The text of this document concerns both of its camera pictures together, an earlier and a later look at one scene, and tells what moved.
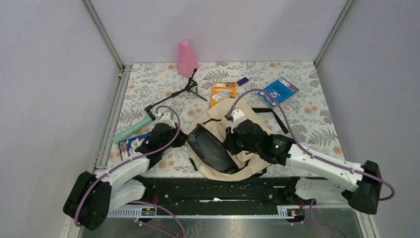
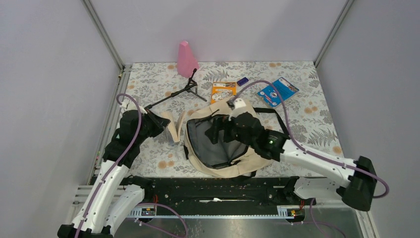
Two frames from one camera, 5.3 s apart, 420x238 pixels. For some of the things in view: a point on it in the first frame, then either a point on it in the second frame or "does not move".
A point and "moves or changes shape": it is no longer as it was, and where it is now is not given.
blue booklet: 280,90 does not move
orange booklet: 221,90 does not move
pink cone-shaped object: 186,61 does not move
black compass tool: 191,86 does not move
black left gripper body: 172,136 → 152,127
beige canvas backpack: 208,150 moves or changes shape
